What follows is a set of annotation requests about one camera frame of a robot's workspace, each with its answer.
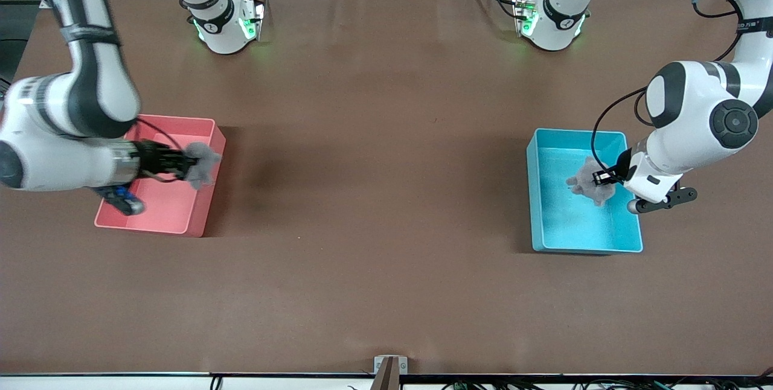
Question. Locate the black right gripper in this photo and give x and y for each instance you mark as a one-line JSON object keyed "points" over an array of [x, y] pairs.
{"points": [[153, 158]]}

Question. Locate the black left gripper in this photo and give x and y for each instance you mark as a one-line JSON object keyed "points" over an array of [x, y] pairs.
{"points": [[621, 162]]}

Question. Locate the grey plush toy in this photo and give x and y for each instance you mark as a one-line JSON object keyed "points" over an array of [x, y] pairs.
{"points": [[586, 186], [204, 168]]}

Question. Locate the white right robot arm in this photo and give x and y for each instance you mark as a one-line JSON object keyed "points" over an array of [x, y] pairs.
{"points": [[96, 76]]}

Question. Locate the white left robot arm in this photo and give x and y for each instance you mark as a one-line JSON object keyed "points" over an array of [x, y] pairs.
{"points": [[694, 112]]}

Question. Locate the pink plastic box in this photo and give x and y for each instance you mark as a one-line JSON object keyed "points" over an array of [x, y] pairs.
{"points": [[169, 209]]}

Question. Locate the blue plastic box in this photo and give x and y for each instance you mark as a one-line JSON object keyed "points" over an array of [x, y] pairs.
{"points": [[574, 227]]}

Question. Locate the brown table cover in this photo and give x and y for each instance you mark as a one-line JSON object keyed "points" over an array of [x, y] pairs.
{"points": [[386, 197]]}

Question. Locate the grey metal bracket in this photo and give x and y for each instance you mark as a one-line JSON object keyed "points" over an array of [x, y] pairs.
{"points": [[403, 366]]}

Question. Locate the brown post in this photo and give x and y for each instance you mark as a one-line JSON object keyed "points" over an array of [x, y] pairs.
{"points": [[386, 378]]}

